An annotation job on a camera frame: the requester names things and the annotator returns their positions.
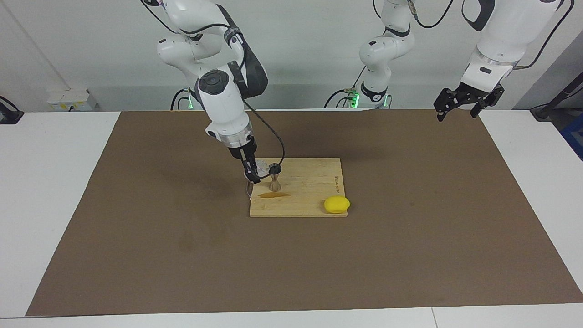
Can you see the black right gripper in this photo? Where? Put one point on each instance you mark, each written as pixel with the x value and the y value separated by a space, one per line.
pixel 243 150

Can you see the small clear glass cup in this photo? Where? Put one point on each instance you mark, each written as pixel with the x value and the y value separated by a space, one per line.
pixel 263 167

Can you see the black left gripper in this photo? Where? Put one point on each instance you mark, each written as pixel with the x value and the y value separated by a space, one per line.
pixel 478 94

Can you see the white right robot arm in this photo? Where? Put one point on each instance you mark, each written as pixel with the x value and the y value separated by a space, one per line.
pixel 223 105

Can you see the wooden cutting board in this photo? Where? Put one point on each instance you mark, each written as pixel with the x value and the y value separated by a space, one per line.
pixel 309 196

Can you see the metal double jigger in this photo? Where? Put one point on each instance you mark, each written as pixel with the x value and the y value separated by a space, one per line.
pixel 275 186

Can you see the blue crate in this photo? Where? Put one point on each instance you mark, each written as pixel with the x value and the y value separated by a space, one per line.
pixel 575 136

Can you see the black clamp base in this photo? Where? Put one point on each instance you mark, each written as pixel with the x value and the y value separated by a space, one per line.
pixel 9 116

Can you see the white wall socket box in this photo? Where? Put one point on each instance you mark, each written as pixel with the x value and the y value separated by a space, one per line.
pixel 68 100

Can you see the black stand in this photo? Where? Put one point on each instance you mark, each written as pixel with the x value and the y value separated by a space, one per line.
pixel 542 111

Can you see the brown table mat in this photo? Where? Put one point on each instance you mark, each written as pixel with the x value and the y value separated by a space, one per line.
pixel 410 250

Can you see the yellow lemon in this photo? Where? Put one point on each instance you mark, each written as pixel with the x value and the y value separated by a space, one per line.
pixel 337 205

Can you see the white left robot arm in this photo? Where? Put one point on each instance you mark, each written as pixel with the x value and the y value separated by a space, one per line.
pixel 501 36

